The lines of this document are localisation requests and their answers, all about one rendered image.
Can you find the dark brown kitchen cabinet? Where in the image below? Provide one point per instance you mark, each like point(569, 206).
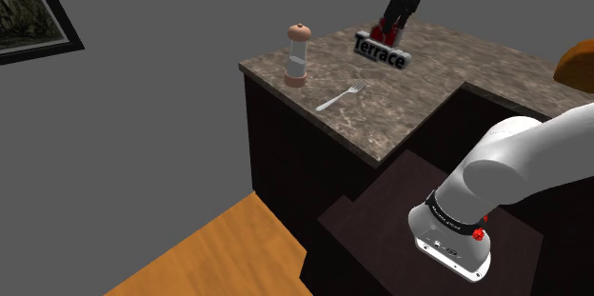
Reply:
point(287, 156)

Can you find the silver fork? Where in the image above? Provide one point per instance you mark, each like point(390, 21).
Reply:
point(335, 99)

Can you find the dark robot stand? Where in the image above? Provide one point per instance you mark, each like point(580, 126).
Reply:
point(376, 221)

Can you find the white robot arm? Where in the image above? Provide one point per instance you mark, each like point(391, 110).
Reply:
point(506, 165)

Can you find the clear grinder with tan caps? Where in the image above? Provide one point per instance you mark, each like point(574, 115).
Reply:
point(297, 53)

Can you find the grey word sign red back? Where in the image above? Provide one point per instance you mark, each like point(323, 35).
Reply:
point(381, 53)

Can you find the orange-brown round object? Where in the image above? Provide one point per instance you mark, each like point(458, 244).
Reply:
point(578, 67)

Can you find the black framed wall picture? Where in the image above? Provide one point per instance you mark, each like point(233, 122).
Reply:
point(23, 7)

